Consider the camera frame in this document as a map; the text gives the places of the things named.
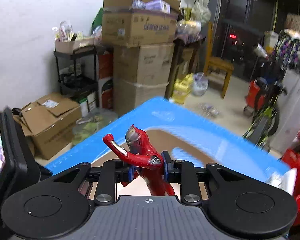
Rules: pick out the clear plastic container with scissors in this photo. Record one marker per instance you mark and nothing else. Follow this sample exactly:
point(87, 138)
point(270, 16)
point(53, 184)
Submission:
point(94, 121)

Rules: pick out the white refrigerator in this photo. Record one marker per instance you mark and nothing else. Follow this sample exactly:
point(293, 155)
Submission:
point(289, 108)

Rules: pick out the floral tissue box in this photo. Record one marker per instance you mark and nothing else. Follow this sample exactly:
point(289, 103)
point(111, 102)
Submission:
point(286, 182)

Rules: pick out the yellow jug on floor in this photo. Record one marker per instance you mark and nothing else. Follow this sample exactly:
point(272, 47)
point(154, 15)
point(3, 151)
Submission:
point(182, 89)

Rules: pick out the beige plastic storage bin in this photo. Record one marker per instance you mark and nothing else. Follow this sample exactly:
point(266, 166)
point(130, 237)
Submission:
point(177, 149)

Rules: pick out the black metal shelf rack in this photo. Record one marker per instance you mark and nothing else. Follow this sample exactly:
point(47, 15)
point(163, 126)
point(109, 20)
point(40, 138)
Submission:
point(77, 85)

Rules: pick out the red Ultraman action figure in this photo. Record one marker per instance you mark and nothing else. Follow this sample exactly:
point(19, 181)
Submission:
point(149, 164)

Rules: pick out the white plastic bag on floor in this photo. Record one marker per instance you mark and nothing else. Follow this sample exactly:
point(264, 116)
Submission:
point(199, 85)

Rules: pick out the large stacked cardboard box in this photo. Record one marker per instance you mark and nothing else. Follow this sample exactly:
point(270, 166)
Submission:
point(145, 65)

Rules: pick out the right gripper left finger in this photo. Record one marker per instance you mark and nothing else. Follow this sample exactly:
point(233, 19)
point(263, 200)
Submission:
point(108, 176)

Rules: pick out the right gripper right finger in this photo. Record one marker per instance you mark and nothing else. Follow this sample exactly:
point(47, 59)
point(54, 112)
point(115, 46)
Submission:
point(186, 175)

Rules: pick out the wooden chair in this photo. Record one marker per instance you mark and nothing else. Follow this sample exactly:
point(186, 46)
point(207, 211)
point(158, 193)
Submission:
point(216, 63)

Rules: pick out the torn cardboard box on floor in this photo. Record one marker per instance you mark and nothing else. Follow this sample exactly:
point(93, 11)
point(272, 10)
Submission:
point(48, 123)

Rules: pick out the wrapped lower cardboard box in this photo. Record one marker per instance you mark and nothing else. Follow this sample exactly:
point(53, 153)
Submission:
point(128, 95)

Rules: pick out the green black bicycle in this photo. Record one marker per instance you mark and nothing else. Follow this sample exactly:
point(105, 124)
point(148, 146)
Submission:
point(266, 116)

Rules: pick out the top open cardboard box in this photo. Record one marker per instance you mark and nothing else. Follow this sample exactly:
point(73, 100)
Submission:
point(134, 23)

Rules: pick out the blue silicone baking mat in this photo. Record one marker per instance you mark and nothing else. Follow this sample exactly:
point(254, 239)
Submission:
point(171, 126)

